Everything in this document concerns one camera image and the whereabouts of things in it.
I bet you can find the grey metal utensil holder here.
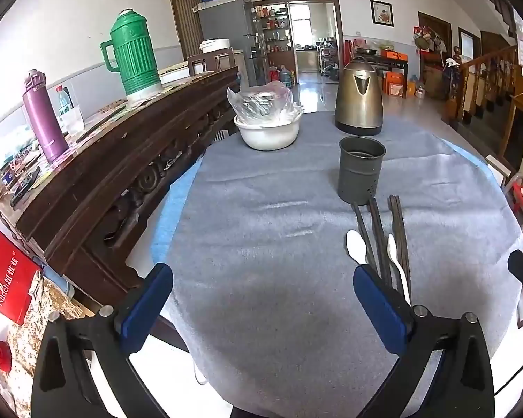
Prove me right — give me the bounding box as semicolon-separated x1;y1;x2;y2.
338;136;386;204

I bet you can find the metal electric kettle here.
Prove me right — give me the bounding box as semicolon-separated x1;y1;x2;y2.
334;56;384;137

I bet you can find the red cardboard box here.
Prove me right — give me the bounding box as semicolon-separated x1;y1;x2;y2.
0;227;42;326

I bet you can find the dark console table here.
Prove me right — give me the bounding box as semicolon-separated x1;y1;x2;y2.
353;54;408;81

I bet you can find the wooden chair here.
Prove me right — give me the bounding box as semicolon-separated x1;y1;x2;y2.
187;48;236;75

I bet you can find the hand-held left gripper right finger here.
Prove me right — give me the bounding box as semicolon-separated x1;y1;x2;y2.
353;265;496;418

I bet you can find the green thermos jug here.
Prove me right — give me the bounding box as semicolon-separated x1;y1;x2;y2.
99;9;163;101

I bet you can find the black stick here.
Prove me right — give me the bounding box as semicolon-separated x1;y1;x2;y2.
76;104;127;144

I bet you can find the clear plastic bag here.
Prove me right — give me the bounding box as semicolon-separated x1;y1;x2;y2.
227;86;303;125

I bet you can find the framed wall picture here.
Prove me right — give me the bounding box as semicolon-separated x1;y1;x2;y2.
370;0;394;27

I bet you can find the white plastic spoon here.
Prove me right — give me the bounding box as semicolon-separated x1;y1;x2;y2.
346;230;369;266
387;234;411;305

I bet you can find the dark carved wooden sideboard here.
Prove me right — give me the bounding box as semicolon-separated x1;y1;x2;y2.
0;66;241;353

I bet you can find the purple insulated bottle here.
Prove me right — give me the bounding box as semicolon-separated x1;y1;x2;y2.
23;70;69;163

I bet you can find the light blue table underlay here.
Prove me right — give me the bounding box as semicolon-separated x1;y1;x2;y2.
150;137;504;266

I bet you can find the wooden stair railing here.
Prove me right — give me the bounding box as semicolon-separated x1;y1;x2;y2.
442;46;519;127

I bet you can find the orange box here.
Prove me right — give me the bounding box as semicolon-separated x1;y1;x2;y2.
386;72;406;96

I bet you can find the brown wooden door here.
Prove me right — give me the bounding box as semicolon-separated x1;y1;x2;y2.
166;0;216;62

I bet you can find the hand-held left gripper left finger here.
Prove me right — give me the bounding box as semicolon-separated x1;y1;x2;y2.
30;263;174;418

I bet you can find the clear plastic bottle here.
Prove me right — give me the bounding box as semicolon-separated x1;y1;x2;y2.
54;85;84;136

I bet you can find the shelf of bottles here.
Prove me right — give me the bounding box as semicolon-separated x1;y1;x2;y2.
255;3;294;53

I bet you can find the grey tablecloth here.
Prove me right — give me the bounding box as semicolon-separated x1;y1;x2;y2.
159;111;523;418

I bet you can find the white bucket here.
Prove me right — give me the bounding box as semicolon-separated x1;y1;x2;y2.
199;39;234;55

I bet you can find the grey refrigerator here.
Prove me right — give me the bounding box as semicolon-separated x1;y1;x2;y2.
195;0;271;88

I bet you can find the black cable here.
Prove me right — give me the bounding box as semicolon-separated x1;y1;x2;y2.
492;357;523;395

